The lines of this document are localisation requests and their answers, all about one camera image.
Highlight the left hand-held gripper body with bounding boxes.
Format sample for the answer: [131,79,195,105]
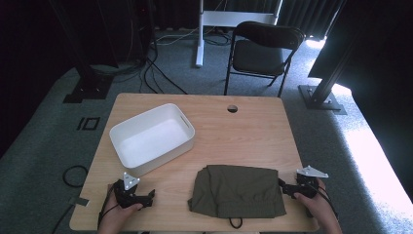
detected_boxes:
[112,172,147,210]

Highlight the black metal stand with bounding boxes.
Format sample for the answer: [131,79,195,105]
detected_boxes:
[298,28,368,116]
[48,0,115,104]

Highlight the olive green pants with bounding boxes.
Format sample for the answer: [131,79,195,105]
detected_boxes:
[187,164,287,229]

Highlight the black cable loop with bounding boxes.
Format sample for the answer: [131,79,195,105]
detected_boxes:
[61,165,90,188]

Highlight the dark curtain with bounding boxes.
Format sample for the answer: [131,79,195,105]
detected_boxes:
[279,0,346,41]

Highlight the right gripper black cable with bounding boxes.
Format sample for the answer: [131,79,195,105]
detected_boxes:
[308,181,339,218]

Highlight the person's left hand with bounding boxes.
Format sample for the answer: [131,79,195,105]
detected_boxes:
[97,183,144,234]

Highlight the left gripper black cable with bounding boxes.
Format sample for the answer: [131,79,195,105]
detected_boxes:
[96,184,122,228]

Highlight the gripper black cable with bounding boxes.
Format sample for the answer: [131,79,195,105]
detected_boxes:
[308,181,339,218]
[96,184,122,228]

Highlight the person's right hand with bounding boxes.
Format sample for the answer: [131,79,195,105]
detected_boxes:
[293,178,344,234]

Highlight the black folding chair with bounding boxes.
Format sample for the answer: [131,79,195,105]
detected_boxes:
[223,20,306,98]

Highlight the black floor cable bundle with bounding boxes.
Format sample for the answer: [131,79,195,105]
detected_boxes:
[87,28,189,96]

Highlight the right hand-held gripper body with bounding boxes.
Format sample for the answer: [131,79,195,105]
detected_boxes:
[293,165,329,200]

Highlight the white floor cable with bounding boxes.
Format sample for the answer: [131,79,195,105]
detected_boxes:
[155,27,200,47]

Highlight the white metal desk frame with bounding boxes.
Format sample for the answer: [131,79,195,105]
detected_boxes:
[194,0,283,68]

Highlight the white plastic storage box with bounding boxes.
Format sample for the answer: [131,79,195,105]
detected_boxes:
[108,102,197,178]

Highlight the grey tape piece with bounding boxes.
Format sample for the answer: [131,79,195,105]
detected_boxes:
[69,196,90,208]

